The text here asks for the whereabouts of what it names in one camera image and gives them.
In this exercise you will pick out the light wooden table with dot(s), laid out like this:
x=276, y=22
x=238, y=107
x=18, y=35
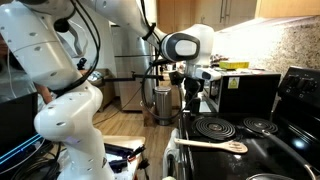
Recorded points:
x=123, y=140

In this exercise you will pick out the stainless steel trash can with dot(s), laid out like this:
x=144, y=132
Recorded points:
x=163, y=103

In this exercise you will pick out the pale yellow towel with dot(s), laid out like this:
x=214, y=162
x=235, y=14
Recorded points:
x=171, y=156

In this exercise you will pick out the white cutting board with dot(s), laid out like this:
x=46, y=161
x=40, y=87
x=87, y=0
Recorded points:
x=205, y=107

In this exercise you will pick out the yellow box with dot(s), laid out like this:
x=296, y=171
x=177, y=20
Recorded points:
x=234, y=65

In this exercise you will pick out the black tools pile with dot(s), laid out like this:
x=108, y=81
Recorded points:
x=120, y=155

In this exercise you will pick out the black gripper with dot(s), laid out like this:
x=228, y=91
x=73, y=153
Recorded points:
x=193, y=88

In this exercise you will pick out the white paper sheet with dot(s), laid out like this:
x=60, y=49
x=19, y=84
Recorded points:
x=250, y=71

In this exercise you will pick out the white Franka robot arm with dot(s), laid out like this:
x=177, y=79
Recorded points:
x=70, y=123

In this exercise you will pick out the black microwave oven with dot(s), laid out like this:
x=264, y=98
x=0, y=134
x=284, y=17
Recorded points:
x=253, y=96

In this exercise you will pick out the person in grey shirt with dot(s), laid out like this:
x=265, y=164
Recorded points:
x=43, y=93

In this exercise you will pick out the black electric stove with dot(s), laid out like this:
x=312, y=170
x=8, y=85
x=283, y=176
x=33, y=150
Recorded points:
x=266, y=160

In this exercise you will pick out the large coil burner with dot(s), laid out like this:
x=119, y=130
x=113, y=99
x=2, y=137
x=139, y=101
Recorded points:
x=213, y=128

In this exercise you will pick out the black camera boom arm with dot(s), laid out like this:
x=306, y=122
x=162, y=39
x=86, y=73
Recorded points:
x=116, y=79

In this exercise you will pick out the wooden spoon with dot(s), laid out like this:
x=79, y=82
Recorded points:
x=213, y=144

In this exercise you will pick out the small brown bag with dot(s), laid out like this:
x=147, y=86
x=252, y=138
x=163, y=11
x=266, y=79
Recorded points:
x=148, y=116

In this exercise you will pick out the stainless steel refrigerator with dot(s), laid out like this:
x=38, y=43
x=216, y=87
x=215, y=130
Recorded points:
x=130, y=66

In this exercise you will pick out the black round stand camera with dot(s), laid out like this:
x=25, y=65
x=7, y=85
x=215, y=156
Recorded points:
x=61, y=25

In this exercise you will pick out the small coil burner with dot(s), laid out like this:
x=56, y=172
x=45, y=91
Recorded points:
x=260, y=125

